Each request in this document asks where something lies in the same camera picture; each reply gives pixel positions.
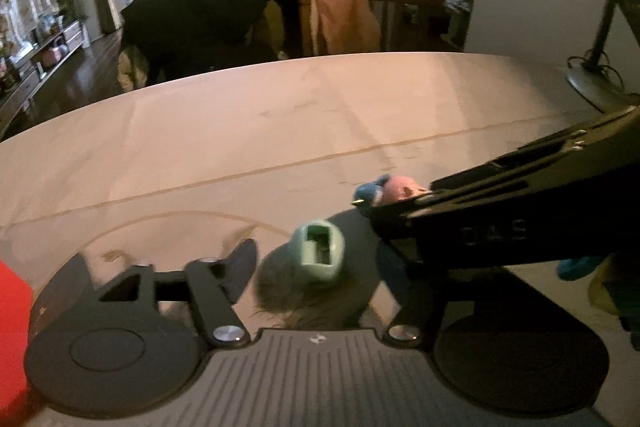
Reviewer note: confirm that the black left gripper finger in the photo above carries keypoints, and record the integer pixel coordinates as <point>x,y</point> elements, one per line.
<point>215,286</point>

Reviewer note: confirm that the red cardboard box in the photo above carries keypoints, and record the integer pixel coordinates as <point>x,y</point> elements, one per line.
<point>16,302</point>

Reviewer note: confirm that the blue small figure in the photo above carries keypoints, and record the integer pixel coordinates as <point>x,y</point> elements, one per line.
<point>369,195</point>

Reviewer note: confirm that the pink pig figure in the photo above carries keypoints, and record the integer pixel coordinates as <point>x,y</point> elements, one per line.
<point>399,188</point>

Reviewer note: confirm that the low tv cabinet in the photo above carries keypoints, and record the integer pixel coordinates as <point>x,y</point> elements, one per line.
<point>26,76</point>

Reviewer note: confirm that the black desk lamp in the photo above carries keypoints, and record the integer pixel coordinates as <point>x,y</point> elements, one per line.
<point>598,83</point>

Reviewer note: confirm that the orange cloth on chair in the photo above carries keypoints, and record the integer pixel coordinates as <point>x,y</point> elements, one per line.
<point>338,27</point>

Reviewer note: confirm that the chair with black jacket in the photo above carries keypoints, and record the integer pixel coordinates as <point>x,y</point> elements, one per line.
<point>164,40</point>

